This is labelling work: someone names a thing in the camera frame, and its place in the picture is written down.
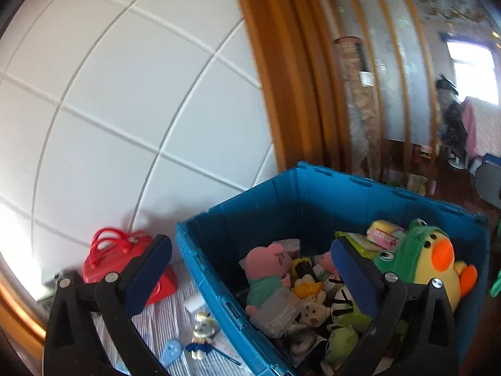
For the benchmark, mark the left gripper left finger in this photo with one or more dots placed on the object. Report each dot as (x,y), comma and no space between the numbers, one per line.
(72,344)

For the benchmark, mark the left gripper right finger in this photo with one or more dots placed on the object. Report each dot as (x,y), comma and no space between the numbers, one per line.
(428,344)

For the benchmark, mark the green frog plush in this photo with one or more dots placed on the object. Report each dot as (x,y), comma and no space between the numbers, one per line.
(342,341)

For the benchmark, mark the yellow green duck plush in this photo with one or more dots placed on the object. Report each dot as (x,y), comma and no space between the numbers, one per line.
(427,253)

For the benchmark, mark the white bear plush yellow scarf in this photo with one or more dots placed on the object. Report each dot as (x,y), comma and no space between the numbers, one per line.
(314,312)

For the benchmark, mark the green pink wet wipes pack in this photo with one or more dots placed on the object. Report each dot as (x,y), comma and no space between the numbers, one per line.
(359,241)

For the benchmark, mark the clear plastic box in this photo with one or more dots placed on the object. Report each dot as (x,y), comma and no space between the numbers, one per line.
(276,317)

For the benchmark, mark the pastel tissue pack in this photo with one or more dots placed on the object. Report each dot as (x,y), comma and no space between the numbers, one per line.
(386,235)

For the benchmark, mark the red bear hard case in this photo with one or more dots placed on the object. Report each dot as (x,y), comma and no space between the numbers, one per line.
(110,251)

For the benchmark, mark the small pink pig plush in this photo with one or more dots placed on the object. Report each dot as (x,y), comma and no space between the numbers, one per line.
(328,265)

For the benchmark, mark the striped table cloth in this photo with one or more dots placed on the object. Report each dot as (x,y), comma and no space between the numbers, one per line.
(168,320)

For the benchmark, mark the white paper roll far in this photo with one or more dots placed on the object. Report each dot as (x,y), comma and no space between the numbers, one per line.
(194,302)

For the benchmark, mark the blue dress small doll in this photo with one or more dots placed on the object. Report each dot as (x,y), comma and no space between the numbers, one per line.
(201,342)

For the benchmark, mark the small white dog figurine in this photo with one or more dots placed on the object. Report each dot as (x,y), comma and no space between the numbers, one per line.
(205,316)

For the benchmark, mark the white blue medicine box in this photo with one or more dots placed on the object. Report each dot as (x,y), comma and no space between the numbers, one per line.
(222,345)

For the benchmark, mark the pink pig plush green shirt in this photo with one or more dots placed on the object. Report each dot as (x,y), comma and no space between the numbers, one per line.
(267,269)

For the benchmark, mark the blue plastic storage crate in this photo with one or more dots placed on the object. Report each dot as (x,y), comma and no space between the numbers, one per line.
(312,203)

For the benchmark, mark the wooden slat partition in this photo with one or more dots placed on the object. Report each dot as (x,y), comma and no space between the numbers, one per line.
(390,36)

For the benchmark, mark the rolled patterned fabric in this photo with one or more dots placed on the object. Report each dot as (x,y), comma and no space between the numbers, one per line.
(364,118)

